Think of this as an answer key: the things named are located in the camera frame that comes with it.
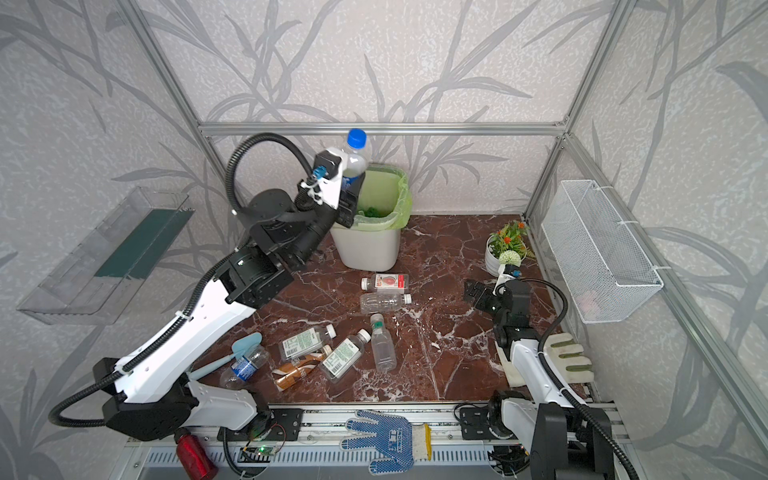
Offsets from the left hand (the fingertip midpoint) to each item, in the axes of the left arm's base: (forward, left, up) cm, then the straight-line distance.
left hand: (354, 159), depth 54 cm
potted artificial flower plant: (+10, -42, -40) cm, 58 cm away
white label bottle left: (-15, +18, -51) cm, 57 cm away
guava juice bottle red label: (+4, -4, -51) cm, 51 cm away
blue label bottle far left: (-24, +32, -50) cm, 64 cm away
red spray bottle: (-43, +38, -50) cm, 76 cm away
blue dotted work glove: (-39, -10, -52) cm, 66 cm away
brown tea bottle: (-25, +20, -49) cm, 59 cm away
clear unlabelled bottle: (-3, -4, -50) cm, 51 cm away
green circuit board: (-41, +23, -53) cm, 71 cm away
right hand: (+1, -32, -42) cm, 53 cm away
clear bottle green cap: (-16, -4, -52) cm, 55 cm away
